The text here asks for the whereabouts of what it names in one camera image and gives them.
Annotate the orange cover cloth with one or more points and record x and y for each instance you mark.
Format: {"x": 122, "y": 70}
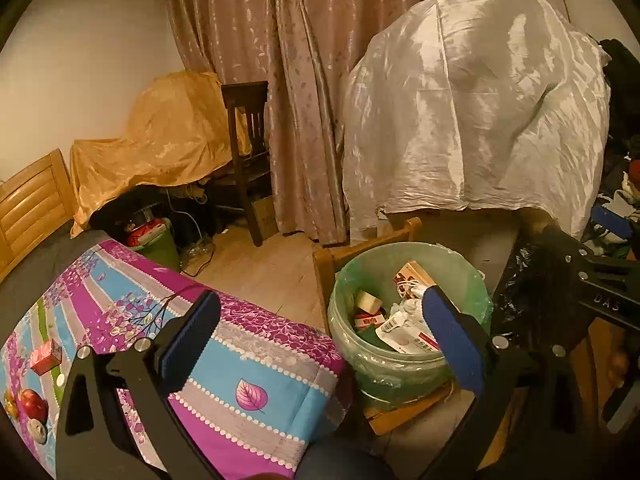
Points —
{"x": 165, "y": 135}

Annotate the brown red box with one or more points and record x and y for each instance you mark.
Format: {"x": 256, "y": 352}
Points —
{"x": 412, "y": 272}

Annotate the red apple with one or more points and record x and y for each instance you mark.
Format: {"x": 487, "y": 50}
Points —
{"x": 32, "y": 402}

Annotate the pile of clothes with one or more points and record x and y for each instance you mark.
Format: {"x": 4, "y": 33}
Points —
{"x": 625, "y": 85}

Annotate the white satin cover cloth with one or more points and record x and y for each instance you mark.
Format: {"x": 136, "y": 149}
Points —
{"x": 475, "y": 110}

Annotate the gold figurine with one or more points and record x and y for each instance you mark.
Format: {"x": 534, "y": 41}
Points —
{"x": 10, "y": 405}

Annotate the orange white snack packet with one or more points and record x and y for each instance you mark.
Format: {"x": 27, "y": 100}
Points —
{"x": 367, "y": 321}

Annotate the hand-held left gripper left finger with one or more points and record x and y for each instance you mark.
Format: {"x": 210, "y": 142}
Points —
{"x": 190, "y": 340}

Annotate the grey bed sheet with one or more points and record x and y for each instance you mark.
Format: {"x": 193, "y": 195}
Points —
{"x": 40, "y": 270}

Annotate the dark wooden chair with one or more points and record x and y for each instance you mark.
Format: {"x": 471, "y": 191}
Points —
{"x": 245, "y": 105}

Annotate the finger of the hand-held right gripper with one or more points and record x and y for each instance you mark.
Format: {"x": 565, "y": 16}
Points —
{"x": 575, "y": 270}
{"x": 611, "y": 221}

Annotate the patterned beige curtain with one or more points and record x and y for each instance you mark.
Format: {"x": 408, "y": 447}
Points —
{"x": 300, "y": 85}

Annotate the green lined trash bin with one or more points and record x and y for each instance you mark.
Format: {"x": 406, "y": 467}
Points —
{"x": 400, "y": 370}

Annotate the red carton box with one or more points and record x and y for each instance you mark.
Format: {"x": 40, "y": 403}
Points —
{"x": 46, "y": 356}

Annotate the cardboard box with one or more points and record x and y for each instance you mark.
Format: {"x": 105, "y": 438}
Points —
{"x": 262, "y": 215}

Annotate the red plastic bag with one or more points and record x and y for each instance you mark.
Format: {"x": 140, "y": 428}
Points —
{"x": 145, "y": 232}

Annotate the wooden headboard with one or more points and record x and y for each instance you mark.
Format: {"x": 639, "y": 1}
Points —
{"x": 30, "y": 200}

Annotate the beige knotted rag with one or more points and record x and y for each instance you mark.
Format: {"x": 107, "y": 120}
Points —
{"x": 37, "y": 431}

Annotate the striped floral blanket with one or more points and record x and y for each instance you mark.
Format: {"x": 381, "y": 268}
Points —
{"x": 260, "y": 355}

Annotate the dark green bucket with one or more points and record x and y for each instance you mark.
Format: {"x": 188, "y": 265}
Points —
{"x": 155, "y": 255}

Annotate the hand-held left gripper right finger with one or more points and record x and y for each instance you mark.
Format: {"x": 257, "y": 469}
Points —
{"x": 452, "y": 340}

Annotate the black plastic bag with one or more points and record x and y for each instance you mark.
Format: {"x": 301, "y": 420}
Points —
{"x": 520, "y": 285}

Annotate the white box with red label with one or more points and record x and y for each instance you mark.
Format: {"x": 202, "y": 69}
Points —
{"x": 405, "y": 337}

